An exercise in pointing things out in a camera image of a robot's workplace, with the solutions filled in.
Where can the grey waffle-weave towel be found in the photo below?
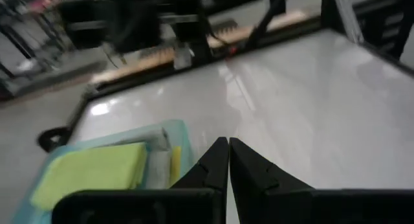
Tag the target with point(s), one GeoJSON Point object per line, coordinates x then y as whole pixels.
{"type": "Point", "coordinates": [160, 165]}

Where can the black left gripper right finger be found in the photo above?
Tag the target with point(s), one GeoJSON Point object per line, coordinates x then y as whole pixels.
{"type": "Point", "coordinates": [255, 178]}

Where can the lime green microfiber towel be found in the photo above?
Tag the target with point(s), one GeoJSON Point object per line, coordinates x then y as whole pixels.
{"type": "Point", "coordinates": [90, 172]}

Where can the translucent teal plastic bin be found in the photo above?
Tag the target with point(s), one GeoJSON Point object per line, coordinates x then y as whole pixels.
{"type": "Point", "coordinates": [186, 143]}

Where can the grey equipment cart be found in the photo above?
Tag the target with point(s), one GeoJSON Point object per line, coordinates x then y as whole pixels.
{"type": "Point", "coordinates": [48, 76]}

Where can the yellow microfiber towel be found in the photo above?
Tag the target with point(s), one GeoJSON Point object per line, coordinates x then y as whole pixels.
{"type": "Point", "coordinates": [175, 165]}

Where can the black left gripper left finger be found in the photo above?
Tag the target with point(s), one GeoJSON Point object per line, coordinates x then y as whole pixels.
{"type": "Point", "coordinates": [213, 172]}

